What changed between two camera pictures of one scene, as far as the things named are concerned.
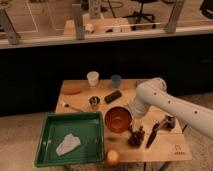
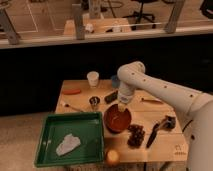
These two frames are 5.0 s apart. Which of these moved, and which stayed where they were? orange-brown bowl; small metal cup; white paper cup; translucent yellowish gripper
Moved: translucent yellowish gripper
Stayed: orange-brown bowl; small metal cup; white paper cup
